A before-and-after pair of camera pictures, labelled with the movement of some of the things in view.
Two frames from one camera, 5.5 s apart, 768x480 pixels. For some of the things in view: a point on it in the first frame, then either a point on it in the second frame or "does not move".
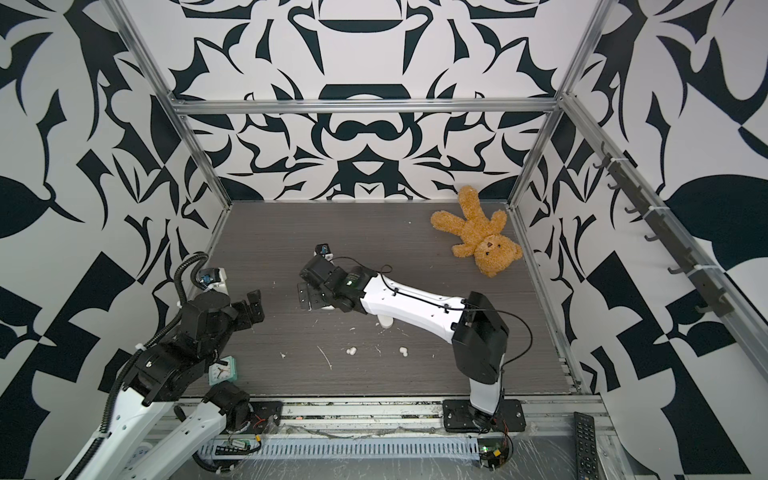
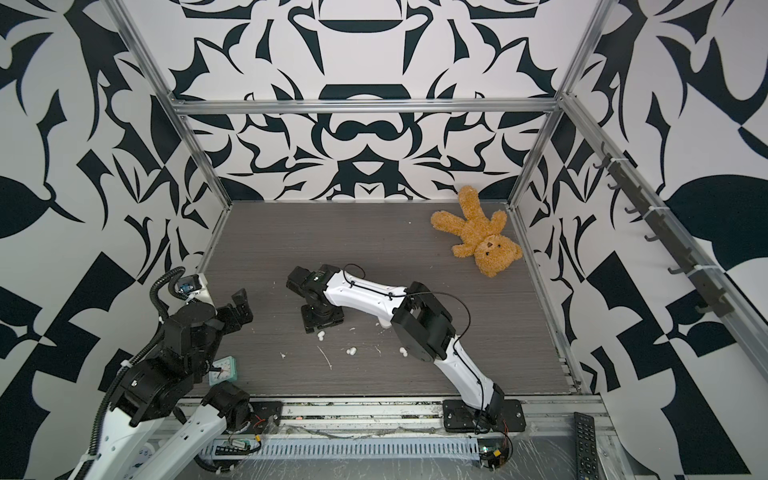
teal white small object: (219, 373) does not move
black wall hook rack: (625, 181) does not move
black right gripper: (314, 299) -> (309, 324)
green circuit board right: (492, 452) does not move
